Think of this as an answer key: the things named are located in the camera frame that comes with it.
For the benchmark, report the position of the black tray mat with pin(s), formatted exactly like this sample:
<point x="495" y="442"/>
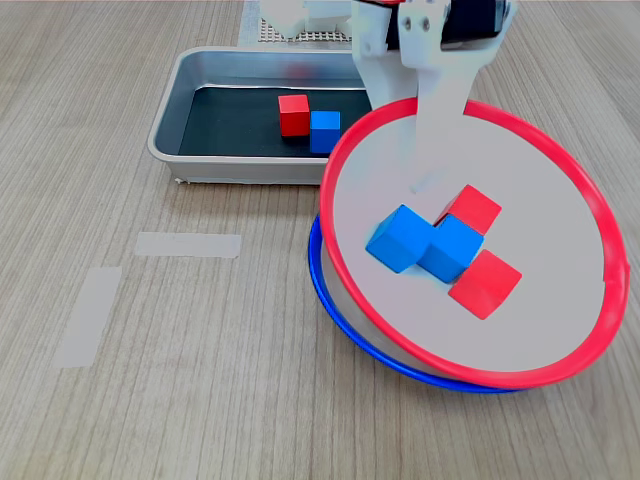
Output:
<point x="225" y="125"/>

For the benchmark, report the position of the blue cube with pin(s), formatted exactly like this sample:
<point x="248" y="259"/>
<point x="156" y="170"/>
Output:
<point x="395" y="240"/>
<point x="324" y="132"/>
<point x="450" y="250"/>

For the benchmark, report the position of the red-rimmed white plate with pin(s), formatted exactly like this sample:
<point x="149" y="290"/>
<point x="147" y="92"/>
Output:
<point x="525" y="225"/>

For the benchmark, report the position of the translucent white tape strip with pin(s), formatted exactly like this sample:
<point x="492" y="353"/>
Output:
<point x="190" y="245"/>
<point x="87" y="320"/>

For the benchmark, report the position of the red cube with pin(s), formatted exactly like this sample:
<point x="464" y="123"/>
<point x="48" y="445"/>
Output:
<point x="485" y="285"/>
<point x="294" y="117"/>
<point x="472" y="207"/>

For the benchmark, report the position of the blue-rimmed white plate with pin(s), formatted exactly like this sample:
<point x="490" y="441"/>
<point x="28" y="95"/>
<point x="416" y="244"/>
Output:
<point x="314" y="247"/>

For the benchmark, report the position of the steel tray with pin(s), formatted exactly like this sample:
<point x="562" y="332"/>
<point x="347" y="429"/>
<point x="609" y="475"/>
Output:
<point x="210" y="65"/>

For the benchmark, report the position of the pale perforated base plate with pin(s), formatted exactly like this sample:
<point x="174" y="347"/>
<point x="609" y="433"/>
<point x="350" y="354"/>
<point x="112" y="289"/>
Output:
<point x="320" y="36"/>

